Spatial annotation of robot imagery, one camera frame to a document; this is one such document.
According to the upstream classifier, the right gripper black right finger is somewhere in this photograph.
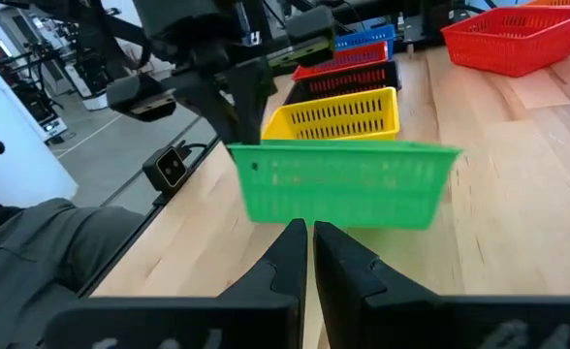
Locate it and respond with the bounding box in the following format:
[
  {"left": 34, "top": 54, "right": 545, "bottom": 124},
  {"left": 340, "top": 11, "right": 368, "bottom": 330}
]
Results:
[{"left": 312, "top": 221, "right": 570, "bottom": 349}]

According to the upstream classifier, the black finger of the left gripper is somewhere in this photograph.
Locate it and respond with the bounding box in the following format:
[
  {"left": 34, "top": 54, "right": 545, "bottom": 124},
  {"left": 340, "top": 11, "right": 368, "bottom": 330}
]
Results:
[
  {"left": 182, "top": 72, "right": 247, "bottom": 146},
  {"left": 244, "top": 61, "right": 279, "bottom": 145}
]

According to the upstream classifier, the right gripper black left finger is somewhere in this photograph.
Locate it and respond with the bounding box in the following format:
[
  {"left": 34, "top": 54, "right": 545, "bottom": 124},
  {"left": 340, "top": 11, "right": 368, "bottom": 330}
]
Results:
[{"left": 44, "top": 217, "right": 309, "bottom": 349}]

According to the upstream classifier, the red slotted plastic basket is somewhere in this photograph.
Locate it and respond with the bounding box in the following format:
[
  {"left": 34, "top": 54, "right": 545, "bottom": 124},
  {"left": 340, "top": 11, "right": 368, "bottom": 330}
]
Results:
[
  {"left": 440, "top": 4, "right": 570, "bottom": 79},
  {"left": 292, "top": 41, "right": 391, "bottom": 82}
]

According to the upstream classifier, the green slotted plastic basket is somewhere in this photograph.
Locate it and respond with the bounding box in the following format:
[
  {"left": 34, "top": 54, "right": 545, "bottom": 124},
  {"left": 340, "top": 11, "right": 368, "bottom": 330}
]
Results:
[{"left": 228, "top": 139, "right": 463, "bottom": 232}]

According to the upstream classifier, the black slotted plastic basket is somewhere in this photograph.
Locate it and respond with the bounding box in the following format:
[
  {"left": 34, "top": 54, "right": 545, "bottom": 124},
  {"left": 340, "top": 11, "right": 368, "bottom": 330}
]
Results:
[{"left": 283, "top": 60, "right": 402, "bottom": 107}]

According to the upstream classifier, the yellow slotted plastic basket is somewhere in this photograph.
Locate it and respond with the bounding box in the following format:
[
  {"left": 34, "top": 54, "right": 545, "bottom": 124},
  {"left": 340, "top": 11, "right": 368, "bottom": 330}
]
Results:
[{"left": 261, "top": 85, "right": 401, "bottom": 143}]

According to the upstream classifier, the blue slotted plastic basket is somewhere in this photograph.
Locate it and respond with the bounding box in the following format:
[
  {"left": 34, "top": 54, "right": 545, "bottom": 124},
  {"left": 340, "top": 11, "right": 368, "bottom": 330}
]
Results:
[{"left": 333, "top": 23, "right": 396, "bottom": 60}]

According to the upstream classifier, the white-based mobile robot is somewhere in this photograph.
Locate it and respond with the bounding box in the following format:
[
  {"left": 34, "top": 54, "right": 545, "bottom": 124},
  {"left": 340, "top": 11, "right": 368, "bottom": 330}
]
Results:
[{"left": 3, "top": 38, "right": 69, "bottom": 145}]

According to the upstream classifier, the white board panel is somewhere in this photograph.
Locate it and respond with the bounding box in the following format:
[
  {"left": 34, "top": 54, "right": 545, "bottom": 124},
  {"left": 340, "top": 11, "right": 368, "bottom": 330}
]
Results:
[{"left": 0, "top": 46, "right": 79, "bottom": 209}]

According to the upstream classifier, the person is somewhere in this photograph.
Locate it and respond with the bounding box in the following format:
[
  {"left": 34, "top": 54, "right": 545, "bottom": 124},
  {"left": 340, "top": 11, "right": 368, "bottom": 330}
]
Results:
[{"left": 0, "top": 196, "right": 145, "bottom": 349}]

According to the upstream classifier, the small black table-edge camera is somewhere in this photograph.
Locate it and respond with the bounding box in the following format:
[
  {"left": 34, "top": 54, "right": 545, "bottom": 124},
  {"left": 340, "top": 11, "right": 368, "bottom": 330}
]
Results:
[{"left": 142, "top": 144, "right": 192, "bottom": 195}]

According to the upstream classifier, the black aluminium table frame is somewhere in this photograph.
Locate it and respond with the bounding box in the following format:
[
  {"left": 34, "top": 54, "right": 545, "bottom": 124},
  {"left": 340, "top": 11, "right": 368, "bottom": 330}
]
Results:
[{"left": 76, "top": 135, "right": 221, "bottom": 298}]

